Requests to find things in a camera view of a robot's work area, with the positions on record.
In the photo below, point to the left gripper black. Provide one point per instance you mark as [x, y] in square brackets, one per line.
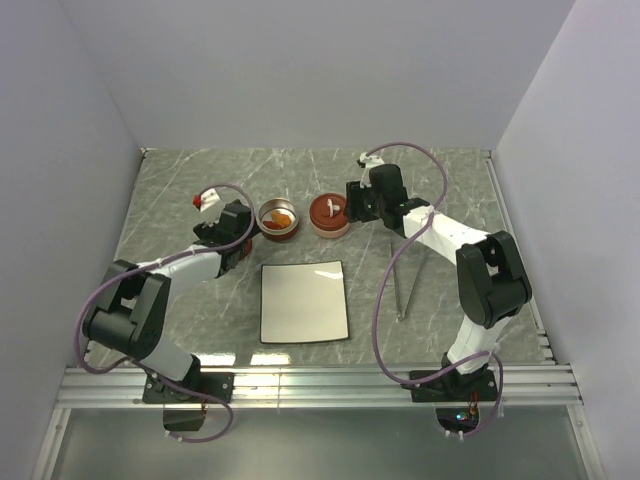
[206, 229]

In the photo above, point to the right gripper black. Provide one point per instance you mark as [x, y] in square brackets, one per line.
[354, 197]

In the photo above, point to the red lid with ring handle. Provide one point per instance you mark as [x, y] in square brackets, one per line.
[246, 249]

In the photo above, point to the red lid with white tab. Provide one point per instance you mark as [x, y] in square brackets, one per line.
[327, 212]

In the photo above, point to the dark red curved sausage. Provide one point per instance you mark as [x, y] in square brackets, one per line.
[272, 225]

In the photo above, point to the orange fried chicken piece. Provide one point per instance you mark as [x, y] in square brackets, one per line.
[285, 221]

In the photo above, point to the metal tongs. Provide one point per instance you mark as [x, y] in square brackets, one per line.
[406, 275]

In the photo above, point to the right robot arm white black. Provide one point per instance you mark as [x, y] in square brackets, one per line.
[493, 285]

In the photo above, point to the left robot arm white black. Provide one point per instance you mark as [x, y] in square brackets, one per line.
[128, 316]

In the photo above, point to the pink cream round container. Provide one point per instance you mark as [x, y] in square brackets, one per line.
[330, 234]

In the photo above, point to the steel bowl red base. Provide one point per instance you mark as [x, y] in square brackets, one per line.
[284, 206]

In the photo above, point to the white square plate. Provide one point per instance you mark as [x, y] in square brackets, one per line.
[303, 303]

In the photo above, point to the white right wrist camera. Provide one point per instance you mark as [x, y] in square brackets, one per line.
[367, 163]

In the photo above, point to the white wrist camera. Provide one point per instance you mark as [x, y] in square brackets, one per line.
[208, 202]
[367, 163]

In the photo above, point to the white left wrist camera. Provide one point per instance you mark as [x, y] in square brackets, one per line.
[208, 202]

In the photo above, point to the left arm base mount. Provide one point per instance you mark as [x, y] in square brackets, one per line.
[186, 404]

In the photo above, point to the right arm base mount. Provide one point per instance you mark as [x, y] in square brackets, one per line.
[481, 385]

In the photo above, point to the aluminium rail frame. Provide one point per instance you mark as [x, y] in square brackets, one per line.
[321, 410]

